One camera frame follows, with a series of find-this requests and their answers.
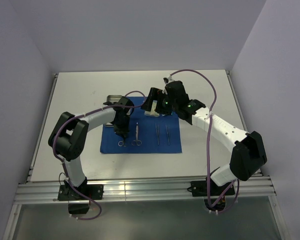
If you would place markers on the green printed glove packet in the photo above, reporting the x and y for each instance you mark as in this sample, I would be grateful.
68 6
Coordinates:
152 112

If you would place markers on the aluminium front rail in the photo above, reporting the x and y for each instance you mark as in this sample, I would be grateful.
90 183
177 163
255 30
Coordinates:
138 190

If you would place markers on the metal instrument tray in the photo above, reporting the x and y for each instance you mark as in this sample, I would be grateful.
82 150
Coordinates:
111 99

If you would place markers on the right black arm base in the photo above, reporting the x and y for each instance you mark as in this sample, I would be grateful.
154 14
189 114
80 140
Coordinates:
199 189

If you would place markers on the metal scissors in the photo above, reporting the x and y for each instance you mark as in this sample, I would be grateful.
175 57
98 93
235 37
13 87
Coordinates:
136 141

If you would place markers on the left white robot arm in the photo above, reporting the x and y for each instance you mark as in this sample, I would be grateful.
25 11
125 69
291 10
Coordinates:
70 132

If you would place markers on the blue surgical cloth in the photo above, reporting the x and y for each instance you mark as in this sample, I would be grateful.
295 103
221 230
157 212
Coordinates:
147 134

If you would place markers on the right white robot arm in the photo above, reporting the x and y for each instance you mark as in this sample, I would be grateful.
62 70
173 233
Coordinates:
247 149

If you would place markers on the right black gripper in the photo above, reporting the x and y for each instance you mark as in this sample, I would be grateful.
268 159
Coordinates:
150 99

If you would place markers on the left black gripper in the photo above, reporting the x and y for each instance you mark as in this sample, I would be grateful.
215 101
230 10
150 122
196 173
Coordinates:
120 128

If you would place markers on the metal forceps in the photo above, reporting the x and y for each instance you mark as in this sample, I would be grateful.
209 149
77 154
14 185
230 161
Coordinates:
122 142

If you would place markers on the metal pointed tweezers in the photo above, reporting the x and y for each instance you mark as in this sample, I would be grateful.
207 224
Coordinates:
157 133
168 133

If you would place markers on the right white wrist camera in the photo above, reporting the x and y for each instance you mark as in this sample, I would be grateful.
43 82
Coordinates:
168 79

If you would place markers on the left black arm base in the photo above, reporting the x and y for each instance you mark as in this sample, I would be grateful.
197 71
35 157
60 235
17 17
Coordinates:
69 194

